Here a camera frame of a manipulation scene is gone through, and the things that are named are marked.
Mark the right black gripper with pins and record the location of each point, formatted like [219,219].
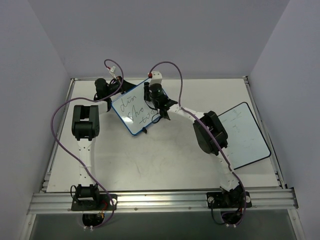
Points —
[165,105]

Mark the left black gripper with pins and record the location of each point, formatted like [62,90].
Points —
[124,85]

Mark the blue framed whiteboard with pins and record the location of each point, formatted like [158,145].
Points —
[134,111]

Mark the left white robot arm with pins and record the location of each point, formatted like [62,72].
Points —
[85,127]

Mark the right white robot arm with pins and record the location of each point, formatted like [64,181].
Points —
[209,131]

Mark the black framed whiteboard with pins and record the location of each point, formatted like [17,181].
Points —
[246,143]

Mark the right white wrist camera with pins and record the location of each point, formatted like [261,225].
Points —
[155,77]

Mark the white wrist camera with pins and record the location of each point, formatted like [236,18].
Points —
[112,71]
[155,77]

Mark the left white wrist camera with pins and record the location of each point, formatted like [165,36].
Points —
[112,71]

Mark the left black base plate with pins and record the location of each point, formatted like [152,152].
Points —
[89,204]

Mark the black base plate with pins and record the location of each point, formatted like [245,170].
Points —
[228,200]
[89,204]

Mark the aluminium mounting rail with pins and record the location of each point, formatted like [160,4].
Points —
[264,198]

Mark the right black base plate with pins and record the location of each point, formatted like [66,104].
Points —
[228,200]

